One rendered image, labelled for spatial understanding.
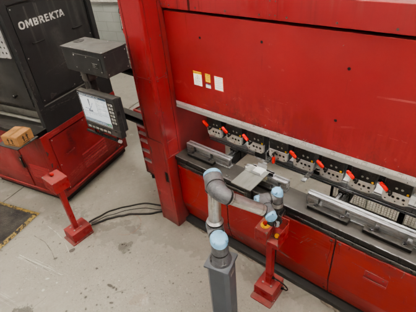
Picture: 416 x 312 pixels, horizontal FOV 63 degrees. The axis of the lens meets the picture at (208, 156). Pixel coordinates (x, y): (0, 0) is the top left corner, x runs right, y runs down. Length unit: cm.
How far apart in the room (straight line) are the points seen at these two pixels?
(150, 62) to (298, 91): 116
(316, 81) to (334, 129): 32
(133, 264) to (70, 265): 63
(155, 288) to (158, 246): 47
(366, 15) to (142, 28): 151
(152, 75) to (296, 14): 123
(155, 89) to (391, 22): 173
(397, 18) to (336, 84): 46
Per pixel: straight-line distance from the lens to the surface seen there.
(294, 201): 269
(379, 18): 194
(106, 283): 348
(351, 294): 297
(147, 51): 273
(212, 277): 248
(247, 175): 270
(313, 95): 220
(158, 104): 290
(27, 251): 412
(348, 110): 215
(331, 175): 242
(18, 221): 451
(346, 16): 198
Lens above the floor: 269
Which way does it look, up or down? 35 degrees down
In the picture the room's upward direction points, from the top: 5 degrees counter-clockwise
